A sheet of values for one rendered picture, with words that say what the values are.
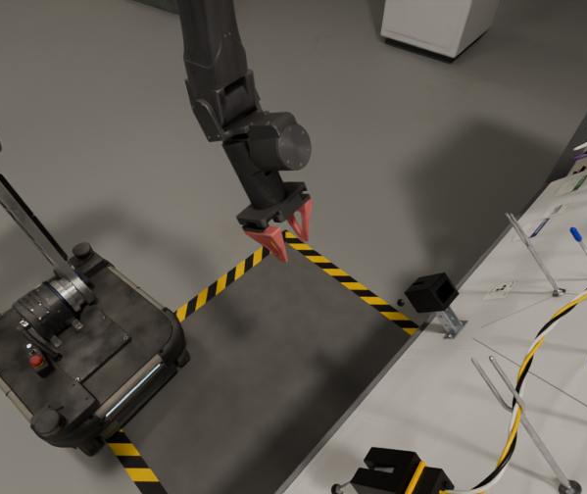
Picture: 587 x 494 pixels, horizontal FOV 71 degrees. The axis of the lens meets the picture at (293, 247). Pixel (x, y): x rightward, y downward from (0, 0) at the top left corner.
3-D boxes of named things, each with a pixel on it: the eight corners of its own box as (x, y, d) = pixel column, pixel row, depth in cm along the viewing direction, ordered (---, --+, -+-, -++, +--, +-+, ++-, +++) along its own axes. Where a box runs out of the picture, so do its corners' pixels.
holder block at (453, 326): (424, 323, 77) (395, 281, 76) (478, 321, 67) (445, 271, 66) (411, 339, 75) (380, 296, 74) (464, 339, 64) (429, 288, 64)
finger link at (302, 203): (327, 234, 67) (307, 185, 62) (301, 262, 63) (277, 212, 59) (299, 230, 72) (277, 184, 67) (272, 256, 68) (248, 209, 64)
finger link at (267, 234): (317, 245, 65) (296, 195, 61) (290, 273, 62) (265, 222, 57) (289, 240, 70) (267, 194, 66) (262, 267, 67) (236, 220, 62)
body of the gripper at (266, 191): (310, 192, 63) (292, 148, 59) (267, 230, 58) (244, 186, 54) (281, 191, 68) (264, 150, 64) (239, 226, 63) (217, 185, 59)
